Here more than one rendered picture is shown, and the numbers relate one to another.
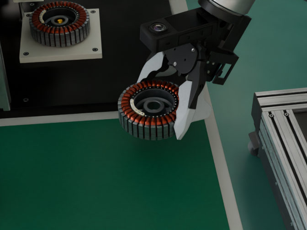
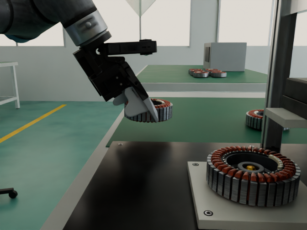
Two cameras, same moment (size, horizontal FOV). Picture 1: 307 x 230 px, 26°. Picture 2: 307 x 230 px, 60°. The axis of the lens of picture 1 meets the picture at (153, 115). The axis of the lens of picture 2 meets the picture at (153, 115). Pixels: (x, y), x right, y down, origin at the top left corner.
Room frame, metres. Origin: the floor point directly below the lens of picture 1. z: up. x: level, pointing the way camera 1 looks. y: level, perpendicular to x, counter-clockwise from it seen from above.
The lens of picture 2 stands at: (1.37, 0.10, 0.96)
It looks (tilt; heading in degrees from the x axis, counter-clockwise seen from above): 14 degrees down; 188
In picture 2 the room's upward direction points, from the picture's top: straight up
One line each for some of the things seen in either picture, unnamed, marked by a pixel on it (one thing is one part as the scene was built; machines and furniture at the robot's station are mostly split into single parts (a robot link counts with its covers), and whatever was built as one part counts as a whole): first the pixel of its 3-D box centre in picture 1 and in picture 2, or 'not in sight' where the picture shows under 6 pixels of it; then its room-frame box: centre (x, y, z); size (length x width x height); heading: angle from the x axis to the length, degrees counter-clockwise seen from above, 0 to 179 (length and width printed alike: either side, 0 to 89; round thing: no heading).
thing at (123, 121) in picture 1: (154, 109); (148, 109); (0.78, 0.00, 0.82); 0.11 x 0.11 x 0.04
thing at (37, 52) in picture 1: (60, 34); (248, 189); (1.04, 0.18, 0.78); 0.15 x 0.15 x 0.01; 6
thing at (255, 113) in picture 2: not in sight; (267, 119); (0.64, 0.30, 0.77); 0.11 x 0.11 x 0.04
